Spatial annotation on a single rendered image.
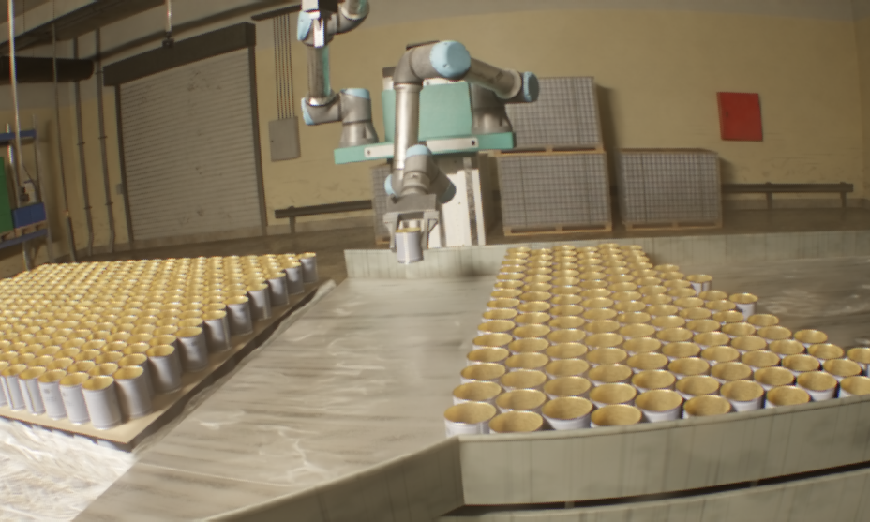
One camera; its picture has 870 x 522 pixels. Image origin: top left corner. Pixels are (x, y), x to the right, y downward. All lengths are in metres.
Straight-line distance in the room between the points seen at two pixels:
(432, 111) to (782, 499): 1.98
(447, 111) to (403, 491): 1.88
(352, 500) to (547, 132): 7.61
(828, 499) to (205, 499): 0.90
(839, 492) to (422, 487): 0.61
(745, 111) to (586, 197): 3.44
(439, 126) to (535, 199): 5.85
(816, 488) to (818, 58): 10.33
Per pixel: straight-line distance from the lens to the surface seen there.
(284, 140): 10.55
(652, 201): 8.32
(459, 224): 2.56
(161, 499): 0.91
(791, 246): 2.00
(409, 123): 1.95
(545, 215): 8.27
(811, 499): 0.94
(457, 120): 2.44
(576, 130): 8.15
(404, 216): 1.73
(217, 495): 0.89
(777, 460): 0.83
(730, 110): 10.04
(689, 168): 8.37
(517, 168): 8.21
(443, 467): 0.76
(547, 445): 0.75
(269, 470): 0.92
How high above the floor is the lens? 1.52
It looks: 13 degrees down
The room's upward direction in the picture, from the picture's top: 6 degrees counter-clockwise
